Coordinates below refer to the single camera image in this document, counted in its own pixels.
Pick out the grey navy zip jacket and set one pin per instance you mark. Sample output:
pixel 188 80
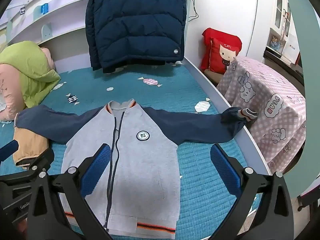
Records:
pixel 145 170

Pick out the beige folded clothes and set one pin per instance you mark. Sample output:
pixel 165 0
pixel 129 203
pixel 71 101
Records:
pixel 27 145

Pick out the teal quilted bed blanket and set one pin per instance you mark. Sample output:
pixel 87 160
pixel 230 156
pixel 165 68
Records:
pixel 150 90

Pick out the green pink puffer jacket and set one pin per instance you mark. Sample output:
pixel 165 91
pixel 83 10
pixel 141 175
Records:
pixel 27 67

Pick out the grey-green door frame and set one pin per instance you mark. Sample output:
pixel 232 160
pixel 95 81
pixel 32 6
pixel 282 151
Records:
pixel 310 130

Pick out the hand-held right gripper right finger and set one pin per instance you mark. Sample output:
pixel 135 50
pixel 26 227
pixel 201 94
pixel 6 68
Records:
pixel 223 167

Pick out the small blue box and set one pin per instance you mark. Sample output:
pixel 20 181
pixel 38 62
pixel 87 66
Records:
pixel 44 8

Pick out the brown chair seat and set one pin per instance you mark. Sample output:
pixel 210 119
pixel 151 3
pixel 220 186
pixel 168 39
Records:
pixel 213 78

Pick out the pink checked printed cloth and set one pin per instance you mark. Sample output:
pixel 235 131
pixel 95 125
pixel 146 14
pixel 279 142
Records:
pixel 262 105

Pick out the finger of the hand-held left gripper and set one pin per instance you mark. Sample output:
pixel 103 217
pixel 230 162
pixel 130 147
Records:
pixel 8 150
pixel 40 161

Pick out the navy puffer jacket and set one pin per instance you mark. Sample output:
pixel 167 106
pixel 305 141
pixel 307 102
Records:
pixel 135 25

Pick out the white bed frame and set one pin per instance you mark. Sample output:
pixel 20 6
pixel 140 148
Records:
pixel 255 147

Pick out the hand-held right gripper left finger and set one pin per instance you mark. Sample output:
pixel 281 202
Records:
pixel 97 167

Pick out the small black white tag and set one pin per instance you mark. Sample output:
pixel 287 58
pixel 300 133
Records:
pixel 22 10

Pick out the white glass-door cabinet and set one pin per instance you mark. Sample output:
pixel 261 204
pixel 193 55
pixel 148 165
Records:
pixel 278 10

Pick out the white headboard shelf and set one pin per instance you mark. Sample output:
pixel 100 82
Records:
pixel 62 12

